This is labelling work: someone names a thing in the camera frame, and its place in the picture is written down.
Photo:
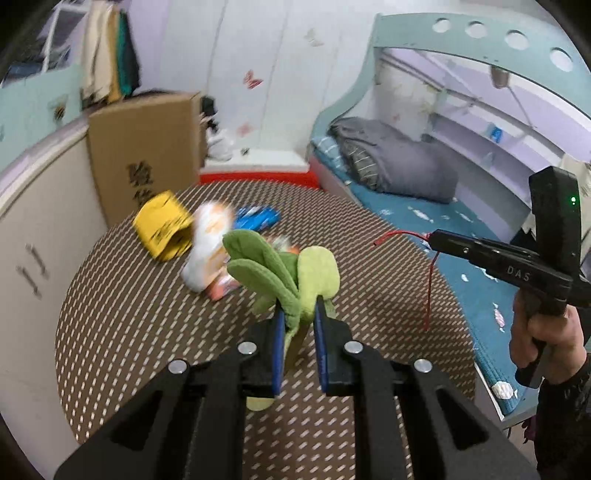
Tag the teal quilted bed mattress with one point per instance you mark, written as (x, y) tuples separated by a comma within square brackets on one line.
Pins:
[(485, 301)]

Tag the yellow crumpled bag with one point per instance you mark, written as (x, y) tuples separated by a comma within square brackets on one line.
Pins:
[(164, 227)]

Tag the red white storage bench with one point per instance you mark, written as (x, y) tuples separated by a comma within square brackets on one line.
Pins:
[(261, 165)]

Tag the green plush toy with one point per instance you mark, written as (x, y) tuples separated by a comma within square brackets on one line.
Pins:
[(293, 280)]

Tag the white orange snack bag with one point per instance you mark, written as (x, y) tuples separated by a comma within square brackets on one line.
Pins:
[(212, 220)]

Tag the teal bunk bed frame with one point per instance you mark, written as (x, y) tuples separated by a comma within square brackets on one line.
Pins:
[(502, 102)]

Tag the hanging clothes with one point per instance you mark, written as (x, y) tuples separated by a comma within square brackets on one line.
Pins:
[(110, 66)]

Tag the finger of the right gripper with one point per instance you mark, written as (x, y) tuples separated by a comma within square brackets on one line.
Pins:
[(517, 266)]

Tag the grey folded quilt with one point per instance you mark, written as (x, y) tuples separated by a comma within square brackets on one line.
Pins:
[(385, 160)]

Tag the red blue snack wrapper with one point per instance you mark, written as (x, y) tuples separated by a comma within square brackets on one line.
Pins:
[(224, 284)]

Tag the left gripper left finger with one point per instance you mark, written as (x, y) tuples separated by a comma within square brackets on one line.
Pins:
[(188, 422)]

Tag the person's right hand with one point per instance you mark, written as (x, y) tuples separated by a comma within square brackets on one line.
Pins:
[(563, 336)]

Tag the white plastic bag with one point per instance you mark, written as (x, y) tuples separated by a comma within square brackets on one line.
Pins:
[(219, 145)]

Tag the brown cardboard box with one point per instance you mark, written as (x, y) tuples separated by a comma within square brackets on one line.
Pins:
[(143, 146)]

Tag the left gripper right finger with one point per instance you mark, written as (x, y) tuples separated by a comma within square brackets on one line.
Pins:
[(411, 421)]

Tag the beige cabinet with handles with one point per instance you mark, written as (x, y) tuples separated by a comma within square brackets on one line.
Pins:
[(50, 219)]

